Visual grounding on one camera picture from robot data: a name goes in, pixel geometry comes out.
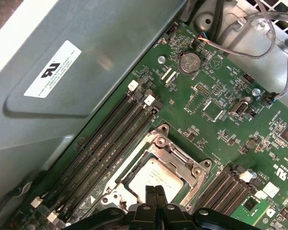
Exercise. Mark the white label sticker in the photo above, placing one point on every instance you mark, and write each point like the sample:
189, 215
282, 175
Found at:
52, 68

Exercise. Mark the silver CPU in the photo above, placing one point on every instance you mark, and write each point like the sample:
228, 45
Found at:
158, 175

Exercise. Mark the RAM slot black clips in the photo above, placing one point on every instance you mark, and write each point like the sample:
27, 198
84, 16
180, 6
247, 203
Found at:
91, 152
213, 191
108, 167
231, 191

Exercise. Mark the black PC case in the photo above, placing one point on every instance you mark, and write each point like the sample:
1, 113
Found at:
62, 119

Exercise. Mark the green motherboard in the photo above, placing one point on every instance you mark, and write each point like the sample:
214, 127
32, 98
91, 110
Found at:
177, 119

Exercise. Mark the metal socket cover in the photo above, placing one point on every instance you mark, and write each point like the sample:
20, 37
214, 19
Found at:
168, 156

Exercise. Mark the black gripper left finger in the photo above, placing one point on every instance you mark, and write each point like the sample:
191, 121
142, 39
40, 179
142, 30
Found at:
144, 215

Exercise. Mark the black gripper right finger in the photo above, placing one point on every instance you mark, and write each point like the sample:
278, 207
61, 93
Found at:
175, 218

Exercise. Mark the coin battery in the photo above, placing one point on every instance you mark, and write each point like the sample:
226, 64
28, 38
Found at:
189, 64

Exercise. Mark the CPU socket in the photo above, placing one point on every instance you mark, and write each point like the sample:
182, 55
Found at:
158, 134

